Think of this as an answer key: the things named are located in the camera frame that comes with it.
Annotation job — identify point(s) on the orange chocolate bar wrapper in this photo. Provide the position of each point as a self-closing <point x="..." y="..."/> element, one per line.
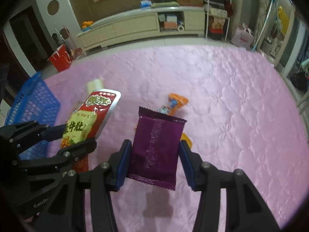
<point x="175" y="102"/>

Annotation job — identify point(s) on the pile of oranges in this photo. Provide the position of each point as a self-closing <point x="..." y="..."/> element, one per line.
<point x="87" y="24"/>

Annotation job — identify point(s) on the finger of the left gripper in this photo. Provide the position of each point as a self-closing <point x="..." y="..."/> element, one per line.
<point x="24" y="135"/>
<point x="72" y="149"/>

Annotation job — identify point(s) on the orange snack bag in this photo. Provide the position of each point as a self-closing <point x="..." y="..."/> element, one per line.
<point x="184" y="137"/>

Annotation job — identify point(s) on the small white cracker pack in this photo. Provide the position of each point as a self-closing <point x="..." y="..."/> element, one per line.
<point x="96" y="84"/>

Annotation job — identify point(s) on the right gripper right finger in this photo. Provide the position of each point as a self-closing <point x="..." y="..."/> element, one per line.
<point x="246" y="210"/>

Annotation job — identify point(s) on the red paper bag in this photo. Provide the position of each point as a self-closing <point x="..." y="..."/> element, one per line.
<point x="61" y="59"/>

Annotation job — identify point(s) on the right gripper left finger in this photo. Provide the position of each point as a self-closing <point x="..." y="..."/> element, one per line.
<point x="65" y="211"/>

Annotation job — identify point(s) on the blue plastic basket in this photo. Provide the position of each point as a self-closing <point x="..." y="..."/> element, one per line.
<point x="35" y="101"/>

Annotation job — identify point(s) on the white metal shelf rack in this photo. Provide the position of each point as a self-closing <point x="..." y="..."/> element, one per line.
<point x="217" y="18"/>

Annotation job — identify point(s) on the blue plastic container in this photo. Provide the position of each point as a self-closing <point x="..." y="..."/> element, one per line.
<point x="145" y="4"/>

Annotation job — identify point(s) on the purple snack packet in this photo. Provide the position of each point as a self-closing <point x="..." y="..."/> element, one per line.
<point x="155" y="149"/>

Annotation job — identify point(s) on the pink quilted tablecloth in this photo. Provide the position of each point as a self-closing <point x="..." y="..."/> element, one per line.
<point x="240" y="113"/>

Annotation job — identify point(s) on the pink gift bag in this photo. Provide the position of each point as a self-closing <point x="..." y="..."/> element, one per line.
<point x="243" y="37"/>

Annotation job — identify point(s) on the cream TV cabinet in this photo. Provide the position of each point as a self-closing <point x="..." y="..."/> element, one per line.
<point x="140" y="24"/>

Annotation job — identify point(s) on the red beef tripe snack bag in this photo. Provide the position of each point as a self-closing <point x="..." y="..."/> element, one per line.
<point x="90" y="118"/>

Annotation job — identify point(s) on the green folded cloth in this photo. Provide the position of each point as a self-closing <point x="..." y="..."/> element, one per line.
<point x="164" y="4"/>

